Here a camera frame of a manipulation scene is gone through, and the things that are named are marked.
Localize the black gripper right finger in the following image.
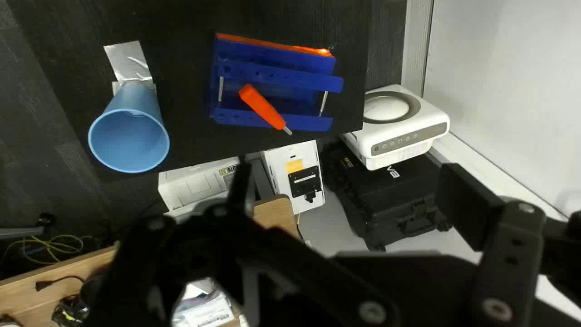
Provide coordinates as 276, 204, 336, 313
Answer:
436, 164, 581, 327

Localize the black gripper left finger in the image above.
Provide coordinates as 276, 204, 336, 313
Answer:
84, 162, 400, 327

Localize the light blue plastic cup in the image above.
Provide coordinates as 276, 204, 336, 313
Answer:
87, 82, 171, 175

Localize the white box with label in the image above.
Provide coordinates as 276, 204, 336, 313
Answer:
263, 140, 325, 215

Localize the black hard case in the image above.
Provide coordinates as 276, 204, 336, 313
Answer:
322, 142, 452, 251

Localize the white printed paper sheet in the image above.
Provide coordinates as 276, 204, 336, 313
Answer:
158, 156, 240, 216

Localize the white electronic device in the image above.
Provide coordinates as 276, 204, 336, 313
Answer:
342, 84, 450, 171

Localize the orange marker pen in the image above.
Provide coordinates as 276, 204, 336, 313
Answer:
238, 84, 293, 135

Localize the blue plastic rack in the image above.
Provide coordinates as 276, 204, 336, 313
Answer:
209, 33, 343, 133

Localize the wooden board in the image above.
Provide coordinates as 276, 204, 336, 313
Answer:
0, 195, 302, 327

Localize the yellow green cable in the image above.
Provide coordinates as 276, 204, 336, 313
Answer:
0, 233, 86, 267

